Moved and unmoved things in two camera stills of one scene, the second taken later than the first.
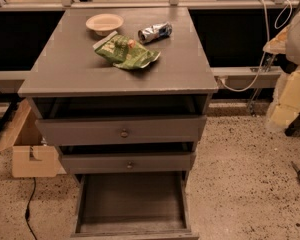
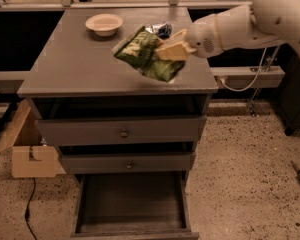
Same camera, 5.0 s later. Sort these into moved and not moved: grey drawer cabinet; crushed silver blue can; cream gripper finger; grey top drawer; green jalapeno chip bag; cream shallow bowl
Moved: green jalapeno chip bag; cream gripper finger
Not moved: cream shallow bowl; crushed silver blue can; grey top drawer; grey drawer cabinet
